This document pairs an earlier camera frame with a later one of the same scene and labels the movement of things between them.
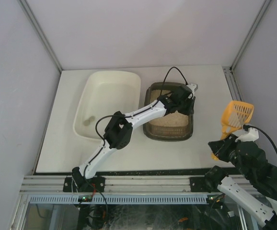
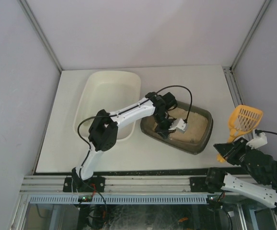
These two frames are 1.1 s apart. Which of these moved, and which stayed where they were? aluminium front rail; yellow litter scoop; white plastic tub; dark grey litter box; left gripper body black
Moved: dark grey litter box; yellow litter scoop; left gripper body black
Stayed: aluminium front rail; white plastic tub
